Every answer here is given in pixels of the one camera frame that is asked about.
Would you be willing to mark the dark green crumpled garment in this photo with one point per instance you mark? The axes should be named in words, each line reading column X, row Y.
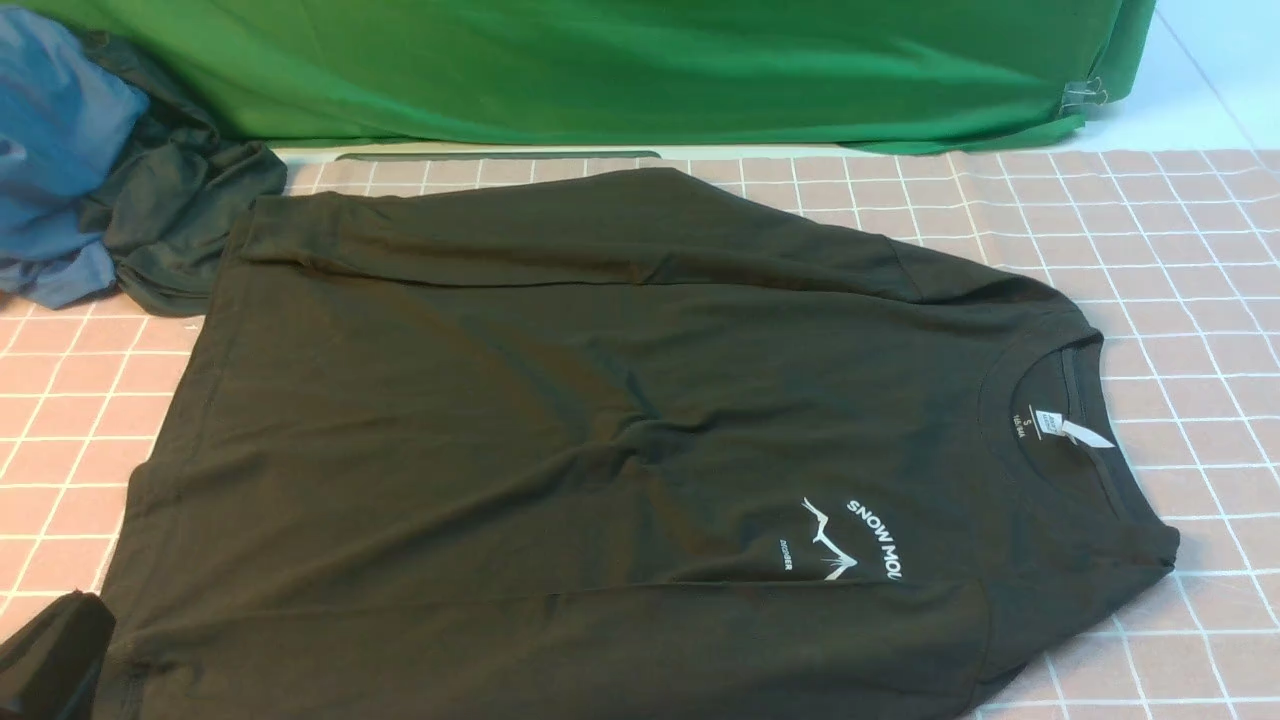
column 176, row 189

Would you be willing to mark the pink checkered tablecloth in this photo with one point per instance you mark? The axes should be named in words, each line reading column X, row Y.
column 1173, row 255

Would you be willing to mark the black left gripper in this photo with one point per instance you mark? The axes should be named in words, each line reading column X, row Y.
column 51, row 666

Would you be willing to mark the dark gray long-sleeve shirt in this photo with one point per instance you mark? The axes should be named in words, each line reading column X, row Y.
column 620, row 447

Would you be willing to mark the green backdrop cloth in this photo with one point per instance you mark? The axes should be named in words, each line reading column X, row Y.
column 897, row 77

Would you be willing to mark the blue garment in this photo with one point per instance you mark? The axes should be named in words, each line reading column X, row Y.
column 64, row 122

